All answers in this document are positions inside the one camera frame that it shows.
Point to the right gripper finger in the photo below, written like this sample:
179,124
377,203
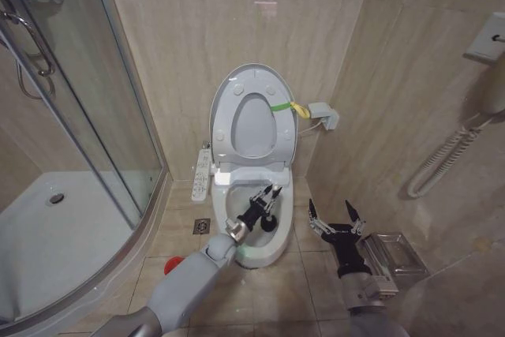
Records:
357,224
317,224

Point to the white toilet bowl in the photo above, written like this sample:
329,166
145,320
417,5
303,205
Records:
286,210

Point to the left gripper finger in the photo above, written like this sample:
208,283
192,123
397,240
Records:
274,199
262,195

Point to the white wall hair dryer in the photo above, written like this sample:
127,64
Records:
491,92

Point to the metal floor drain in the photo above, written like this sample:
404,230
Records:
200,226

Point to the white shower tray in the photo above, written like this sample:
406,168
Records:
59,242

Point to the white bidet control panel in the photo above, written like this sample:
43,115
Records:
201,177

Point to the round shower tray drain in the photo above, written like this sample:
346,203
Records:
57,197

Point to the glass shower door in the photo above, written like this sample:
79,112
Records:
79,76

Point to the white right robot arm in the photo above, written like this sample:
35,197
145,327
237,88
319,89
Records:
363,297

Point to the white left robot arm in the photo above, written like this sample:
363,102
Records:
189,281

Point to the white toilet seat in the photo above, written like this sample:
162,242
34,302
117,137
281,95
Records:
252,81

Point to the white toilet lid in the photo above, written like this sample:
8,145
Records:
252,124

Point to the steel toilet paper holder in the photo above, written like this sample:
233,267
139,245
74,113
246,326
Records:
398,256

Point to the red brush holder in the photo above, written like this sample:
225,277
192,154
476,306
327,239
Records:
171,265

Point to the grey wall mounted box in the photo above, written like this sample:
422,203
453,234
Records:
487,39

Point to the black toilet brush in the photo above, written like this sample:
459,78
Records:
270,225

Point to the grey wall socket box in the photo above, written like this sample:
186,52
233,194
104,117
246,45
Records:
323,114

